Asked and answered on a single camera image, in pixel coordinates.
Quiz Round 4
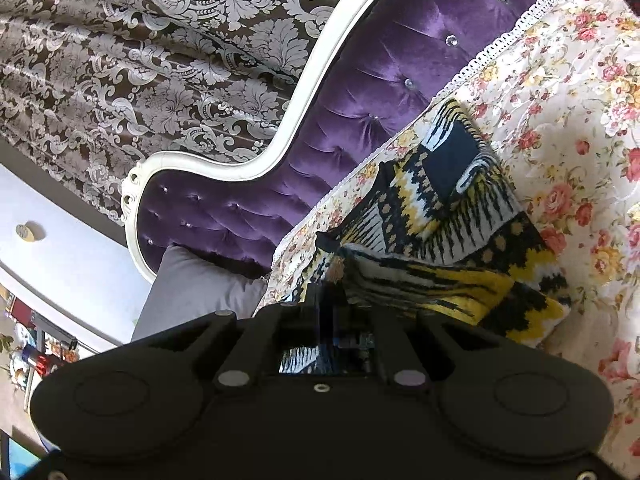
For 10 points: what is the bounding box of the grey pillow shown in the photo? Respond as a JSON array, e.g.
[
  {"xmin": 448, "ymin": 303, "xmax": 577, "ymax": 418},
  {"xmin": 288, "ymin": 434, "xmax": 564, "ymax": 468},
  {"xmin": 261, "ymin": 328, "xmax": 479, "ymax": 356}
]
[{"xmin": 131, "ymin": 245, "xmax": 271, "ymax": 345}]

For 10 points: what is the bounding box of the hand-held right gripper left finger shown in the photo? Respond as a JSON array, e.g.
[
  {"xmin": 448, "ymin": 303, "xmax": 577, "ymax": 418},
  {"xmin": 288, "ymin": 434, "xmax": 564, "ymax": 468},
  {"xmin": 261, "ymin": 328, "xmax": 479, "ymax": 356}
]
[{"xmin": 145, "ymin": 282, "xmax": 332, "ymax": 392}]

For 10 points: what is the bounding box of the yellow navy patterned knit sweater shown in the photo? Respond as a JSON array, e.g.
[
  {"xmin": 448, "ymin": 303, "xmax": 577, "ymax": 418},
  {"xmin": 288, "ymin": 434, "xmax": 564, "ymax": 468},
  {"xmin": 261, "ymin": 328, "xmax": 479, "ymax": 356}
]
[{"xmin": 277, "ymin": 97, "xmax": 573, "ymax": 376}]

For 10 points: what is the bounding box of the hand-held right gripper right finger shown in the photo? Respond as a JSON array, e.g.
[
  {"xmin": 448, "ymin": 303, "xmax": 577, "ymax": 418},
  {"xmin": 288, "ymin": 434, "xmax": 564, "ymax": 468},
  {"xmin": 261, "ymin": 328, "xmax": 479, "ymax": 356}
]
[{"xmin": 332, "ymin": 285, "xmax": 503, "ymax": 392}]

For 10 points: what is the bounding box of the brown silver damask curtain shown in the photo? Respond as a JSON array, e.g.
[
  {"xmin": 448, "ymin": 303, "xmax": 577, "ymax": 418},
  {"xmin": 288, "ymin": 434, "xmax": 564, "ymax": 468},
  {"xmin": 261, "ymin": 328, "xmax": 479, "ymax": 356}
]
[{"xmin": 0, "ymin": 0, "xmax": 371, "ymax": 226}]

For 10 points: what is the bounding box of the floral bedspread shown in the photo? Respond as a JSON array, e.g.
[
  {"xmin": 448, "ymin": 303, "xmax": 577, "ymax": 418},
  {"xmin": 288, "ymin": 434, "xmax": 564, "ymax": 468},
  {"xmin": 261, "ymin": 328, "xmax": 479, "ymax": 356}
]
[{"xmin": 260, "ymin": 0, "xmax": 640, "ymax": 466}]

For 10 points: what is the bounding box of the purple tufted sofa white frame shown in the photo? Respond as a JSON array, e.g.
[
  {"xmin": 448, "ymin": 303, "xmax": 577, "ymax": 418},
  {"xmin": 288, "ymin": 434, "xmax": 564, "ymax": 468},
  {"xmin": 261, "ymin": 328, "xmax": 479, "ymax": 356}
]
[{"xmin": 121, "ymin": 0, "xmax": 568, "ymax": 283}]

